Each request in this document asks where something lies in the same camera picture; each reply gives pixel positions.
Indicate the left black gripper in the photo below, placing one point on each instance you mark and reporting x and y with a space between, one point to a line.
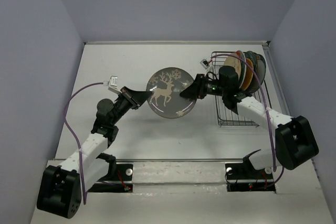
135 98

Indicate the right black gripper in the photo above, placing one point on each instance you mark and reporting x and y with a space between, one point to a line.
196 89

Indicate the grey deer plate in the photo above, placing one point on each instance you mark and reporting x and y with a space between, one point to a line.
166 86

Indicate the beige bird branch plate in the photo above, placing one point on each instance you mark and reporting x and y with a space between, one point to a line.
233 61

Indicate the orange woven basket plate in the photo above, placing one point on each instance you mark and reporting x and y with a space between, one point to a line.
249 75

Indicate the red and teal floral plate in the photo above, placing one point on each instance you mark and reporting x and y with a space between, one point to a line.
242 61

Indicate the dark teal blossom plate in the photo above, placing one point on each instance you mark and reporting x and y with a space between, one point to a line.
253 87

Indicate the white plate teal lettered rim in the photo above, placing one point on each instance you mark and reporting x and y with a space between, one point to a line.
261 70

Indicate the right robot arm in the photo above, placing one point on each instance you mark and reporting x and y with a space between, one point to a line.
292 141

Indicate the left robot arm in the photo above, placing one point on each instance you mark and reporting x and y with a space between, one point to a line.
64 187

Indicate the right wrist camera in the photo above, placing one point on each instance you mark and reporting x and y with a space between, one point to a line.
206 63

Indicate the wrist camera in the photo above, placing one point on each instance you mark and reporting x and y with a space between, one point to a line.
206 63
112 85

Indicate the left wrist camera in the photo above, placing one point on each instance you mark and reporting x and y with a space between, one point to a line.
112 85

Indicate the black wire dish rack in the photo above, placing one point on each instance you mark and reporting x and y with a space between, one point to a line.
225 117

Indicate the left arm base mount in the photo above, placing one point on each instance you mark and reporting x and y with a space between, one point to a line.
119 182

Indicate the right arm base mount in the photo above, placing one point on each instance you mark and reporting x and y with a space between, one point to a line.
239 180

